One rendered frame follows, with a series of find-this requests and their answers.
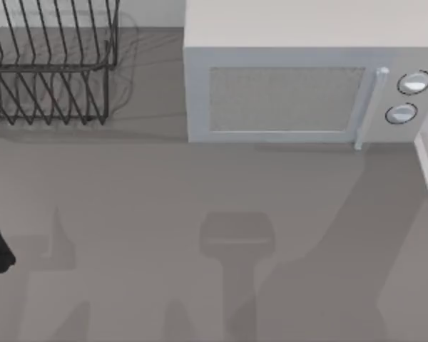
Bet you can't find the large microwave knob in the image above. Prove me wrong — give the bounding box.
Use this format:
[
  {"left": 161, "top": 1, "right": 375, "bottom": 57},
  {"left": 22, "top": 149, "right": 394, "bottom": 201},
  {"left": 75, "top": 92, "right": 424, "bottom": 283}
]
[{"left": 396, "top": 69, "right": 428, "bottom": 96}]

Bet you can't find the small microwave knob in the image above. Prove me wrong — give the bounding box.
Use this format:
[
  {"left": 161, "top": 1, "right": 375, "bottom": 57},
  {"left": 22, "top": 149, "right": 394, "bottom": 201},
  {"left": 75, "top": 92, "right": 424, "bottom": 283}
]
[{"left": 384, "top": 102, "right": 419, "bottom": 125}]

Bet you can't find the microwave door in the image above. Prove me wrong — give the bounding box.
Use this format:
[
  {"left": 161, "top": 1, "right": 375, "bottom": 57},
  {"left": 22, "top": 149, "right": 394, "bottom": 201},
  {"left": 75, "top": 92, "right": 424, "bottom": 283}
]
[{"left": 185, "top": 47, "right": 379, "bottom": 144}]

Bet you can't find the pale microwave oven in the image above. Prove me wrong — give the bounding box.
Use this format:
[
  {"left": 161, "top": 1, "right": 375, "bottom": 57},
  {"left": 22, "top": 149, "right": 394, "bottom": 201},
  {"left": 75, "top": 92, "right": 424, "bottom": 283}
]
[{"left": 183, "top": 0, "right": 428, "bottom": 151}]

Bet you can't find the microwave door handle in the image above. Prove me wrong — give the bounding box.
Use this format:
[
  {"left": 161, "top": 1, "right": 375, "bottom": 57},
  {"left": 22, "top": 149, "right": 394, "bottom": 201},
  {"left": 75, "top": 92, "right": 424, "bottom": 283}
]
[{"left": 354, "top": 66, "right": 391, "bottom": 151}]

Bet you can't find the black wire dish rack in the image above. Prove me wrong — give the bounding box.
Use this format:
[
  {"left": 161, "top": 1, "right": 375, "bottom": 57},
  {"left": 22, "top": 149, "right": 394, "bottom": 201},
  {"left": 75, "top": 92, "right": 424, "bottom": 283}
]
[{"left": 0, "top": 0, "right": 121, "bottom": 126}]

